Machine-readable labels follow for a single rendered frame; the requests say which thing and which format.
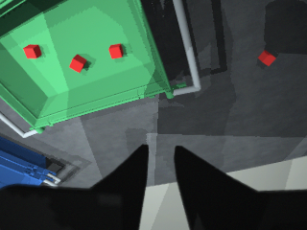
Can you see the green plastic tray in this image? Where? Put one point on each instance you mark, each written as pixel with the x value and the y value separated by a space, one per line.
pixel 44 90

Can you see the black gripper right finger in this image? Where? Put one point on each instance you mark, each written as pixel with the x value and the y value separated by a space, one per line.
pixel 213 200

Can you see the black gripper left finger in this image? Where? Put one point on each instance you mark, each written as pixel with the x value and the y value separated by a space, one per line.
pixel 114 203

